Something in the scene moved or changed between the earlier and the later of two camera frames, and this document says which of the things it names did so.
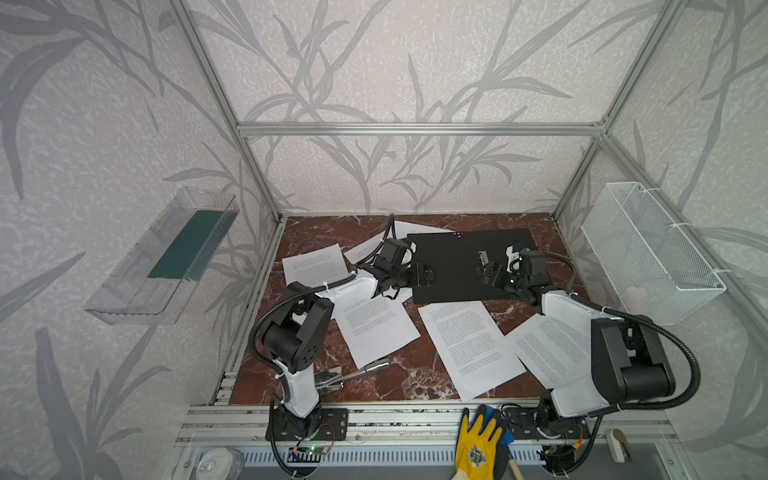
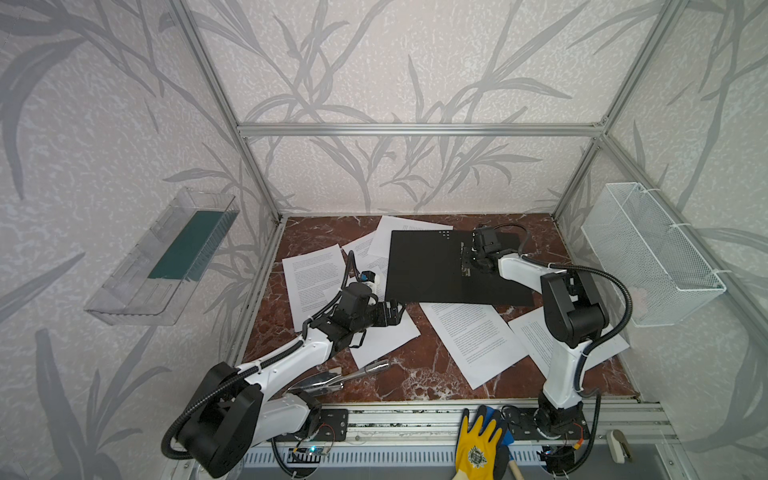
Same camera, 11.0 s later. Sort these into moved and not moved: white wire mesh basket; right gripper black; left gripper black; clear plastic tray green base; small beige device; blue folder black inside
Moved: left gripper black; right gripper black
Not moved: white wire mesh basket; clear plastic tray green base; small beige device; blue folder black inside
